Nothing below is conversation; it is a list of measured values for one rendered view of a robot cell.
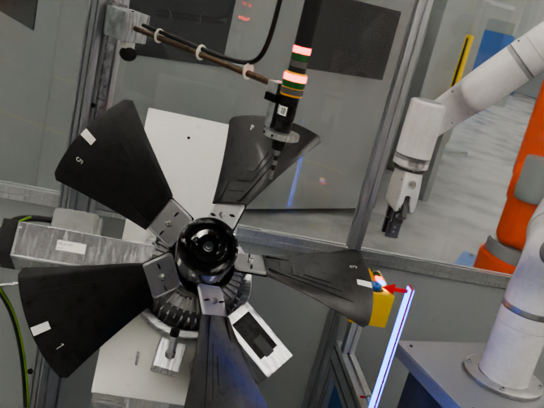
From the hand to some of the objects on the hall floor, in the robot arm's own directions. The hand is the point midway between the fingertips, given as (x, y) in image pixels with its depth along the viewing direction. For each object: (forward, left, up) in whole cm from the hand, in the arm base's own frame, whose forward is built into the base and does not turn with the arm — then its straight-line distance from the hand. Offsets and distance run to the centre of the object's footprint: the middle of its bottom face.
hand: (391, 227), depth 172 cm
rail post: (-3, -8, -124) cm, 124 cm away
